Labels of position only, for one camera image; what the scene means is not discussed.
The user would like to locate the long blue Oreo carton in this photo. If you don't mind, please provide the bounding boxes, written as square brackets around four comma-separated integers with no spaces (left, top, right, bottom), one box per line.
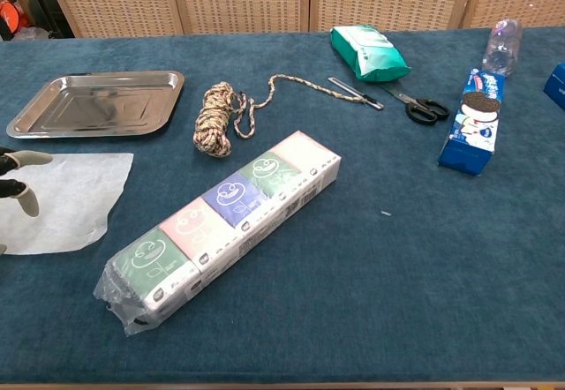
[437,67,508,176]

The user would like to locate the wide blue Oreo box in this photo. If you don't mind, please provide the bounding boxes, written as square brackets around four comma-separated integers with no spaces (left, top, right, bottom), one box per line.
[542,62,565,112]

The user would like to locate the white paper sheet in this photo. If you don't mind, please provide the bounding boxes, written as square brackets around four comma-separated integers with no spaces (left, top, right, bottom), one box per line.
[0,152,135,257]

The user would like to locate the green wet wipes pack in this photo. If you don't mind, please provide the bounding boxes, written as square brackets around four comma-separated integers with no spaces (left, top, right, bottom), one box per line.
[330,25,412,83]

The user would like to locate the orange and black object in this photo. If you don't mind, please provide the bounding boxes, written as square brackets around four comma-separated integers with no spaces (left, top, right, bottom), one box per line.
[0,0,30,34]

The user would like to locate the blue table mat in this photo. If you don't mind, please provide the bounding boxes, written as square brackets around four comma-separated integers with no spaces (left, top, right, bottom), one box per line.
[0,26,565,385]

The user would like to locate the clear plastic bottle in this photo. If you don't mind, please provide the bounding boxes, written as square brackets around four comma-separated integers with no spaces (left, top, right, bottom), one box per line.
[481,18,524,78]

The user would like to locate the black-handled scissors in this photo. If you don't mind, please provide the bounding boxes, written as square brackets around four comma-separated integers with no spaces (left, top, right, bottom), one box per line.
[381,84,450,124]

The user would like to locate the stainless steel tray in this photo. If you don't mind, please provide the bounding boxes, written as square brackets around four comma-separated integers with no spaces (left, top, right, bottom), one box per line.
[5,70,185,139]

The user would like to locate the multi-pack of pocket tissues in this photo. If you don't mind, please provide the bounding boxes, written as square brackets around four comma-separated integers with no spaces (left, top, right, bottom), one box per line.
[92,130,343,337]

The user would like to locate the silver utility knife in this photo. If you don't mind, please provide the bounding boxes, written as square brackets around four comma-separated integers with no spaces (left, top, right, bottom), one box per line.
[328,76,385,111]

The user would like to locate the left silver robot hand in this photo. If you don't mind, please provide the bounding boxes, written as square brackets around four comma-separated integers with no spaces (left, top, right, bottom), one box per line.
[0,146,54,257]

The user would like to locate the coiled braided rope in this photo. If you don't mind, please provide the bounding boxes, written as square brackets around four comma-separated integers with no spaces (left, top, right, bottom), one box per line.
[192,73,367,158]

